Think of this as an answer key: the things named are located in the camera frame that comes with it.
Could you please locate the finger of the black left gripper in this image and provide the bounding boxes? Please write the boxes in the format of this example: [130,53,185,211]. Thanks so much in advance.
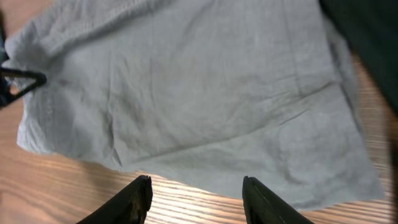
[1,67,47,108]

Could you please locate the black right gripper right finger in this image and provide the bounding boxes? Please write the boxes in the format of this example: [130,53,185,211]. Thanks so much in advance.
[242,176,313,224]

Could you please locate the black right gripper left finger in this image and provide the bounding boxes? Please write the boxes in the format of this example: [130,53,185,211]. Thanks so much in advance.
[77,175,153,224]

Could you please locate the grey cotton shorts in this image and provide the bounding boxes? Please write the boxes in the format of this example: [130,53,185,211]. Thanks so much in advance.
[4,0,384,210]

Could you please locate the black t-shirt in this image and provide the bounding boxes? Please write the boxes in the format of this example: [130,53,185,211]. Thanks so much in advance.
[320,0,397,114]

